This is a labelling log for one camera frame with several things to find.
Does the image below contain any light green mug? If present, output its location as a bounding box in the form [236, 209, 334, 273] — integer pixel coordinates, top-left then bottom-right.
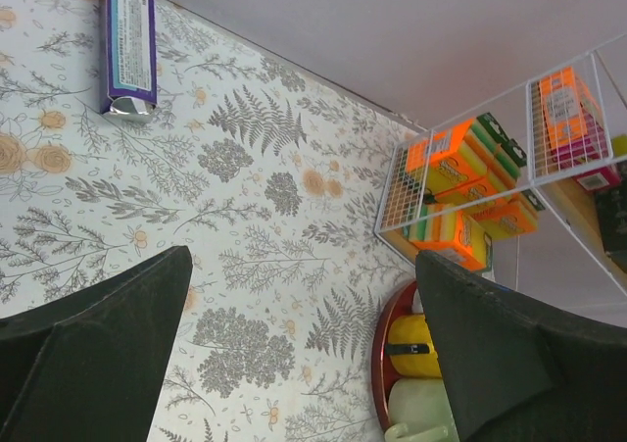
[384, 378, 459, 442]

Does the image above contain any floral table mat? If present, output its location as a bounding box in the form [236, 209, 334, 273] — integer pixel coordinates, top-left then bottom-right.
[1, 0, 412, 441]

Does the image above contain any orange pink box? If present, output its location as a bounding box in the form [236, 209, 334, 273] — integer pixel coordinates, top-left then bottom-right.
[539, 67, 610, 170]

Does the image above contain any orange sponge pack lower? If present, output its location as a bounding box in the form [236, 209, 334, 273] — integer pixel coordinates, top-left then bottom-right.
[402, 195, 539, 273]

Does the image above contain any red round tray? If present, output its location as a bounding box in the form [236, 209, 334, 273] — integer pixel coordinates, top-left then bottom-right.
[370, 279, 422, 431]

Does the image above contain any black box on shelf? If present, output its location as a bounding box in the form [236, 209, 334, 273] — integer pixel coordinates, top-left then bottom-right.
[595, 184, 626, 264]

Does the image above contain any white wire shelf rack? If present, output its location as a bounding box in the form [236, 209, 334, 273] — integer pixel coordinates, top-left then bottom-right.
[374, 49, 626, 289]

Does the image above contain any orange sponge pack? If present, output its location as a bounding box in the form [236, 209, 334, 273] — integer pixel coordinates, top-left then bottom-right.
[402, 113, 527, 213]
[402, 195, 539, 273]

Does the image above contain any orange sponge pack upper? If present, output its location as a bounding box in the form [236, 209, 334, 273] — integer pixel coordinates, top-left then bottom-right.
[402, 113, 527, 213]

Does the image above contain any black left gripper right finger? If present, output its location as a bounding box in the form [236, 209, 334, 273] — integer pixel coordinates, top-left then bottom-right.
[415, 251, 626, 441]

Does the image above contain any yellow enamel mug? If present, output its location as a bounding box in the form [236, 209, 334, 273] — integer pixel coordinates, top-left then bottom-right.
[384, 314, 442, 378]

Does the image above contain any purple foil box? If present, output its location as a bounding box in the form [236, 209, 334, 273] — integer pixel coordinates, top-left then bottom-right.
[99, 0, 158, 123]

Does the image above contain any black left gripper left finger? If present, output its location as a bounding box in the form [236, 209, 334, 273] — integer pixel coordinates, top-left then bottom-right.
[1, 246, 192, 441]

